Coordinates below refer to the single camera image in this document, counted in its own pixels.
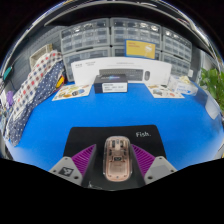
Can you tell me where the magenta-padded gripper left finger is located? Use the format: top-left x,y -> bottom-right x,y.
48,143 -> 98,187

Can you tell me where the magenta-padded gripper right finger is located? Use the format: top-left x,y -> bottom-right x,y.
130,143 -> 178,186

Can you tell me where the transparent pink computer mouse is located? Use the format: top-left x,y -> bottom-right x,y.
103,135 -> 132,183

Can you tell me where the black mouse pad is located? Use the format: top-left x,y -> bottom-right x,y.
62,124 -> 168,191

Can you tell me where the colourful printed card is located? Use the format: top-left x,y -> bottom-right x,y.
145,83 -> 185,100
52,83 -> 93,102

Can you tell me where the navy polka dot cloth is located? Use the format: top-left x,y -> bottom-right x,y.
4,59 -> 68,148

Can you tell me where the yellow red tool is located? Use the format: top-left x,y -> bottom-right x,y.
55,75 -> 66,89

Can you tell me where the small black box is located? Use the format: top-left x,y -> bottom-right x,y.
93,73 -> 129,94

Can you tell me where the clear plastic tissue pack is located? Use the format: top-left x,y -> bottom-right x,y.
167,74 -> 199,97

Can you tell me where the long white keyboard box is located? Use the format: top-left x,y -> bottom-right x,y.
70,56 -> 173,87

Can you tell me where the red blue checked cloth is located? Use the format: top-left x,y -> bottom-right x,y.
11,49 -> 64,116

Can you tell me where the purple bag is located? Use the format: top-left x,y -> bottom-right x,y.
5,90 -> 15,108

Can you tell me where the green potted plant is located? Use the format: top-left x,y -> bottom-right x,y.
199,67 -> 224,114

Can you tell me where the yellow and blue box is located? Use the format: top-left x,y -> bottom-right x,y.
124,39 -> 157,60

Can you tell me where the white woven basket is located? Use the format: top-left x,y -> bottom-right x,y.
29,43 -> 54,69

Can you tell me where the teal wall holder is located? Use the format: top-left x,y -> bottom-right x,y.
3,66 -> 14,81

